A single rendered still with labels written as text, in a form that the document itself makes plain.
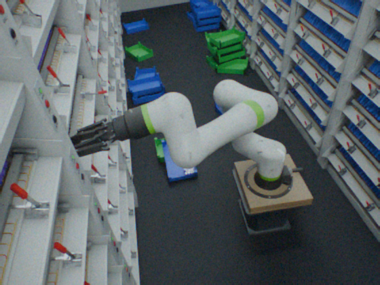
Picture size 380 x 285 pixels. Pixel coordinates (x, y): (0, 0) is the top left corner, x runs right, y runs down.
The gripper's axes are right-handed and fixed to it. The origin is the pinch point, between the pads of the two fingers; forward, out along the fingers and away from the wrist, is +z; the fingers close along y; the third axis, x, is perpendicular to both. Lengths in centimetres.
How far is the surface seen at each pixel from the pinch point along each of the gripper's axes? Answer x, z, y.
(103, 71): -27, 0, 94
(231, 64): -121, -98, 206
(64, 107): 12.0, -6.5, 1.5
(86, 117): -7.3, -2.2, 23.0
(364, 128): -75, -123, 32
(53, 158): 12.1, -5.9, -18.9
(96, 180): -25.6, 2.6, 8.6
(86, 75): -5, -2, 52
